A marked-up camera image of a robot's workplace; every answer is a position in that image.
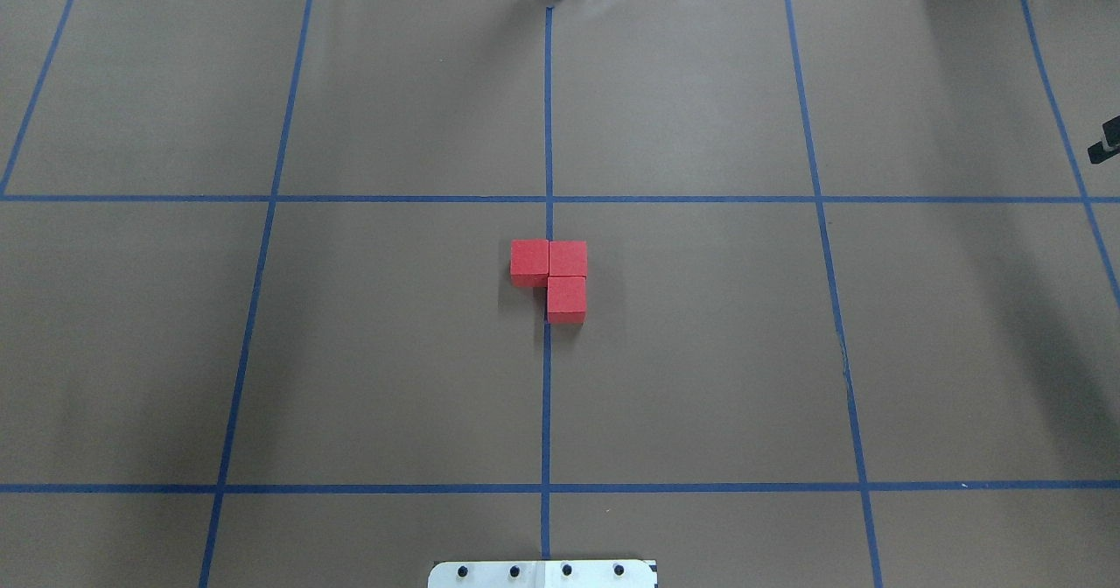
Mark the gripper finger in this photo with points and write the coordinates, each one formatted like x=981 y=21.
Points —
x=1108 y=144

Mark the red block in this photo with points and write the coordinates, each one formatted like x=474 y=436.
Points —
x=566 y=300
x=529 y=263
x=568 y=259

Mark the brown paper table mat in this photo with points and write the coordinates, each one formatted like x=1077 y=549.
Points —
x=852 y=291

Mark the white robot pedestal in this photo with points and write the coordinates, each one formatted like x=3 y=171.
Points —
x=545 y=573

